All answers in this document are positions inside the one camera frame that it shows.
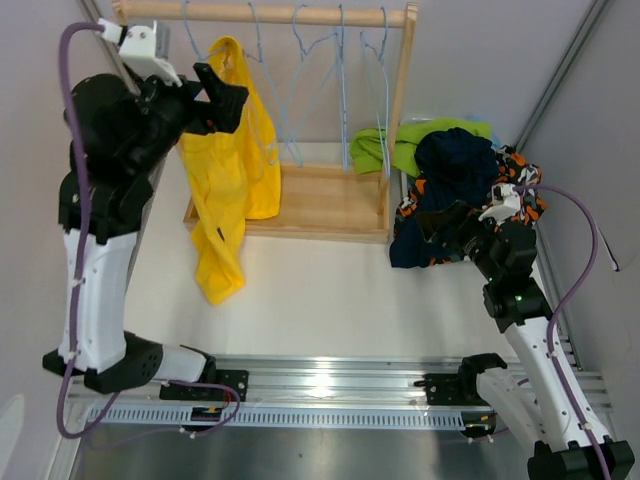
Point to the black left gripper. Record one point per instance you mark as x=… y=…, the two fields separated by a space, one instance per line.
x=221 y=112

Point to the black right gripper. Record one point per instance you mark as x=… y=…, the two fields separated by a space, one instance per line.
x=434 y=224

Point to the blue hanger of yellow shorts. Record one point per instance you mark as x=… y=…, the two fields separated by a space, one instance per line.
x=200 y=56

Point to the blue hanger of navy shorts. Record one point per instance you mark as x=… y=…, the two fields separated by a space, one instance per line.
x=270 y=96

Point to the navy blue shorts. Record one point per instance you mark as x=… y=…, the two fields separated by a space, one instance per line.
x=453 y=165

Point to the yellow shorts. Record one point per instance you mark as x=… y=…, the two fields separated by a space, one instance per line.
x=233 y=178

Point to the camouflage patterned shorts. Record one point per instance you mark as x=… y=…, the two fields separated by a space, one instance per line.
x=514 y=169

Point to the blue hanger of camouflage shorts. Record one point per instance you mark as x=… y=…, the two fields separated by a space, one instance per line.
x=300 y=100

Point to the lime green shorts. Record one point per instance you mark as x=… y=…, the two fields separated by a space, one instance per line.
x=368 y=156

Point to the blue hanger of green shorts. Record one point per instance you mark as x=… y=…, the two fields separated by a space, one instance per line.
x=339 y=34

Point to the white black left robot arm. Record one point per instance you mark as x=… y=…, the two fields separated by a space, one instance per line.
x=125 y=137

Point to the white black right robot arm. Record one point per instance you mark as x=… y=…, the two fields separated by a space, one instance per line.
x=551 y=417

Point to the wooden clothes rack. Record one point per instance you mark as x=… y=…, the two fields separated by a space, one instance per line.
x=318 y=202

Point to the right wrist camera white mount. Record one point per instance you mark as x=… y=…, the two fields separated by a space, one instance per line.
x=505 y=203

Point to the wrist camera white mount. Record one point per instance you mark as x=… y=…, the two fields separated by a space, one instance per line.
x=505 y=203
x=143 y=48

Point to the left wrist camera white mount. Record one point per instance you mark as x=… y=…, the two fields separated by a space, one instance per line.
x=143 y=48

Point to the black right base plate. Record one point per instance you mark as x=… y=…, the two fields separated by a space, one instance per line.
x=443 y=389

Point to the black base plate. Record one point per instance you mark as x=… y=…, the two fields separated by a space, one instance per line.
x=238 y=380
x=443 y=389

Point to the aluminium mounting rail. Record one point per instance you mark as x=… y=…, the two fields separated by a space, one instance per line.
x=328 y=382

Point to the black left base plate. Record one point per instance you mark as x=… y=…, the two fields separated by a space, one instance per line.
x=238 y=380

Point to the slotted grey cable duct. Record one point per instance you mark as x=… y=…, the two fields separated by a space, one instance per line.
x=413 y=419

